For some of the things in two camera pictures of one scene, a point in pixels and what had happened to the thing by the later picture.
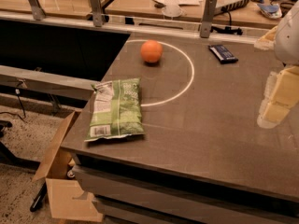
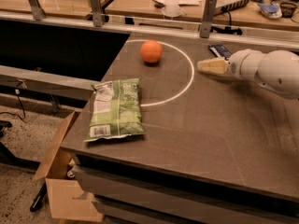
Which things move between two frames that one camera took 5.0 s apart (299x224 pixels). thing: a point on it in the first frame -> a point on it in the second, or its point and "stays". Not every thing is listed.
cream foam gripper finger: (281, 95) -> (217, 65)
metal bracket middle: (96, 6) stays
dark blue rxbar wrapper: (222, 53) stays
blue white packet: (271, 10) stays
